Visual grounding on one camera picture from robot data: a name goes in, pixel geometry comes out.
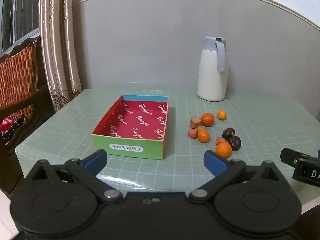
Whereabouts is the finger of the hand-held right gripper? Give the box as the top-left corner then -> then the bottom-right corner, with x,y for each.
280,148 -> 313,167

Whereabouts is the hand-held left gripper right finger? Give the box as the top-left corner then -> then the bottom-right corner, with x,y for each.
189,150 -> 292,203

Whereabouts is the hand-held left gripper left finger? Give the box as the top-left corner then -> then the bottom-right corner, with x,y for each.
25,149 -> 123,203

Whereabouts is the orange tangerine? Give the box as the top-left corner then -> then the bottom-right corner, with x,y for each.
197,130 -> 210,143
216,142 -> 232,158
201,113 -> 215,127

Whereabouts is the colourful cardboard box red inside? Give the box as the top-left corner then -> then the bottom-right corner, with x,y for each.
91,95 -> 169,160

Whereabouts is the green grid table cover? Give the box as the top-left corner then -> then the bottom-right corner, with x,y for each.
15,88 -> 320,213

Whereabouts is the white thermos jug grey lid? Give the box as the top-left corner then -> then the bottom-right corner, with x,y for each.
197,36 -> 229,102

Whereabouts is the red patterned cloth item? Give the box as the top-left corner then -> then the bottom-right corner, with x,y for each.
0,117 -> 13,136

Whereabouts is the dark wooden chair orange cushion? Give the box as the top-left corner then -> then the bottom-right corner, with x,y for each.
0,36 -> 57,197

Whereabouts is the beige satin curtain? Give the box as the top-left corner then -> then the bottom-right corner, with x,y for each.
39,0 -> 83,113

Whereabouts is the window with metal frame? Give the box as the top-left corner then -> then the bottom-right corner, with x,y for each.
0,0 -> 42,55

